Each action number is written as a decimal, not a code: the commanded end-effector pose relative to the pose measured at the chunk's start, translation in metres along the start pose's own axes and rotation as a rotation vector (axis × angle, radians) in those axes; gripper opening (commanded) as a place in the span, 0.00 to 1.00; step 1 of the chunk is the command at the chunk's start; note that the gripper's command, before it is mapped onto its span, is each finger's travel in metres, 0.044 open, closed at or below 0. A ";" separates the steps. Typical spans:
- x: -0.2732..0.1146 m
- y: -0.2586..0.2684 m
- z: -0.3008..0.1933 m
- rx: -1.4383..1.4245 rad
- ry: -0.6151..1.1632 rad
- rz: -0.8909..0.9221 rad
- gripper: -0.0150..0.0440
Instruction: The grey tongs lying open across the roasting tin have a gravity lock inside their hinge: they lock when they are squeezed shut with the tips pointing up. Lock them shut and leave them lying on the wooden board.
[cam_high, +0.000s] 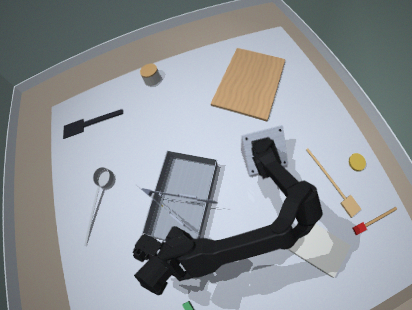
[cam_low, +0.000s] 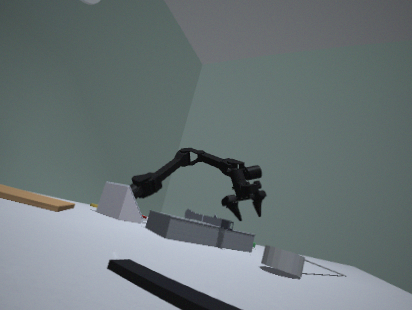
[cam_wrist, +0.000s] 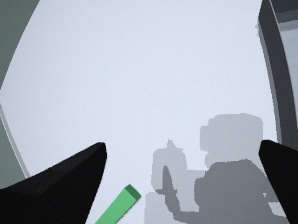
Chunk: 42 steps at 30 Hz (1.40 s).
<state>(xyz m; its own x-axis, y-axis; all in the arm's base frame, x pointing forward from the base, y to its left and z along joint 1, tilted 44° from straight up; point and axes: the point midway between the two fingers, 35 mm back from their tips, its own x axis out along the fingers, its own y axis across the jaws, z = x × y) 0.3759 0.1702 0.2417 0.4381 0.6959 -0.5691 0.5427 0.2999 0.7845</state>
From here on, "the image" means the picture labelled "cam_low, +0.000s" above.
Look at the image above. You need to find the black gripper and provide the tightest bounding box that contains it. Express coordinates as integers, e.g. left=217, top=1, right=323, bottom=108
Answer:
left=221, top=179, right=266, bottom=221

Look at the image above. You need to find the wooden board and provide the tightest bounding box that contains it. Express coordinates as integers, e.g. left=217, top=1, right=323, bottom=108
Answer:
left=0, top=184, right=75, bottom=212

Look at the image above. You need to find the black flat bar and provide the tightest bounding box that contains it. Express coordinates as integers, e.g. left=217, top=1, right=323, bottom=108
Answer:
left=108, top=259, right=241, bottom=310

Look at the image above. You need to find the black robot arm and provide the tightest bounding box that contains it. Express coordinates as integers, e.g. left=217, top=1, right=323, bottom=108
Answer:
left=130, top=148, right=262, bottom=199

